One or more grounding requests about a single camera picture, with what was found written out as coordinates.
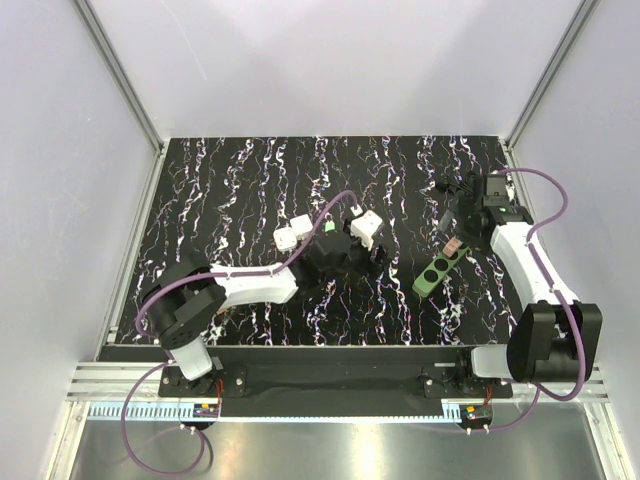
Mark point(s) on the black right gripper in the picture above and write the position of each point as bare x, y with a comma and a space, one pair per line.
477, 241

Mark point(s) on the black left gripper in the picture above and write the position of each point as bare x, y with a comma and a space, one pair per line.
380, 256

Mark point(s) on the pink plug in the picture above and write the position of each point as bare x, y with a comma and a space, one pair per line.
452, 246

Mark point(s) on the green power strip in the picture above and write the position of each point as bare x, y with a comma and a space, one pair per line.
435, 272

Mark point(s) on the white charger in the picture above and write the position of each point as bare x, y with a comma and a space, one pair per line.
302, 226

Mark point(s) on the white plug adapter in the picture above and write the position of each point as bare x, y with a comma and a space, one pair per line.
285, 239

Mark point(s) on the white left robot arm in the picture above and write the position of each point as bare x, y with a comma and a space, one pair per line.
182, 303

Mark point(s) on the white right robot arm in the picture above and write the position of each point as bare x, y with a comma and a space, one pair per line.
554, 343

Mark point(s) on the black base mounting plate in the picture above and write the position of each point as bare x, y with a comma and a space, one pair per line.
436, 371

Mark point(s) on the metal front tray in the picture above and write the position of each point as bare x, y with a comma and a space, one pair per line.
554, 443

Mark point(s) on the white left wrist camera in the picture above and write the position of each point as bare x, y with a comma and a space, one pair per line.
366, 227

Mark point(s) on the aluminium frame rail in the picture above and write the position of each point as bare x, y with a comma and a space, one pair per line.
75, 412

